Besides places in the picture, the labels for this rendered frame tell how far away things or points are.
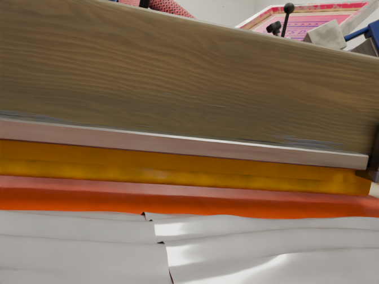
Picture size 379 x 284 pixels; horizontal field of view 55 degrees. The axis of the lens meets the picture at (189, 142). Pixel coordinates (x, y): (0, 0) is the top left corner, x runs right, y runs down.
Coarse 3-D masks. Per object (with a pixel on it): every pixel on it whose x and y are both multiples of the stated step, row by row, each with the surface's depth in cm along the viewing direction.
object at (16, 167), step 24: (0, 168) 19; (24, 168) 20; (48, 168) 20; (72, 168) 20; (96, 168) 21; (120, 168) 21; (144, 168) 22; (312, 192) 26; (336, 192) 26; (360, 192) 27
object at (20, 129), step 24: (0, 120) 17; (24, 120) 17; (48, 120) 18; (72, 144) 18; (96, 144) 18; (120, 144) 19; (144, 144) 19; (168, 144) 19; (192, 144) 20; (216, 144) 20; (240, 144) 21; (264, 144) 21; (360, 168) 23
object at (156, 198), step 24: (144, 192) 22; (168, 192) 23; (192, 192) 24; (216, 192) 24; (240, 192) 25; (264, 192) 26; (288, 192) 27; (264, 216) 21; (288, 216) 21; (312, 216) 22; (336, 216) 23
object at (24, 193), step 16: (0, 176) 21; (16, 176) 22; (0, 192) 19; (16, 192) 19; (32, 192) 19; (48, 192) 20; (64, 192) 20; (80, 192) 20; (96, 192) 21; (112, 192) 21; (128, 192) 22; (0, 208) 16; (16, 208) 17; (32, 208) 17; (48, 208) 17; (64, 208) 18; (80, 208) 18; (96, 208) 18; (112, 208) 19; (128, 208) 19
